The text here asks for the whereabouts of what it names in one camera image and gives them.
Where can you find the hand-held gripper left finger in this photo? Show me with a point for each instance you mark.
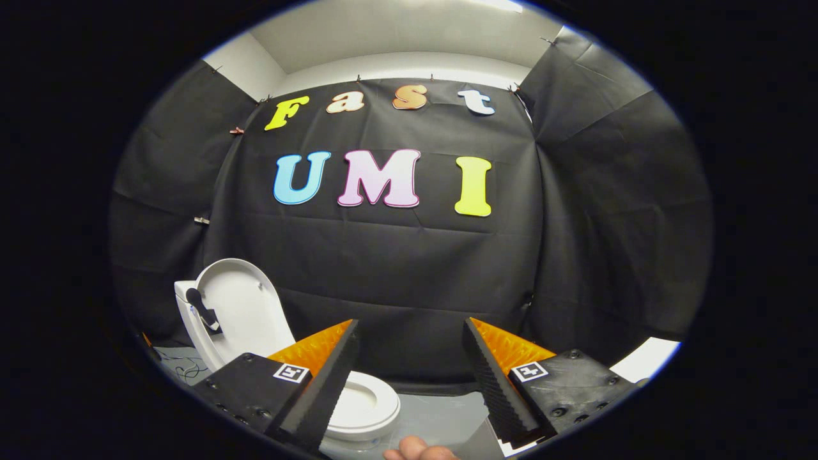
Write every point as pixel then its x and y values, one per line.
pixel 326 396

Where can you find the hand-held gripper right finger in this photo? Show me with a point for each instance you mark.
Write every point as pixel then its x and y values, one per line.
pixel 501 396

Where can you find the white toilet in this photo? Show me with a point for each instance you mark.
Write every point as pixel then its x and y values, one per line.
pixel 195 342

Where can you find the black backdrop cloth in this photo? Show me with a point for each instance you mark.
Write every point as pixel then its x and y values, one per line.
pixel 396 268

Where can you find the white board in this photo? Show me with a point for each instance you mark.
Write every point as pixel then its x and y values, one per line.
pixel 648 358

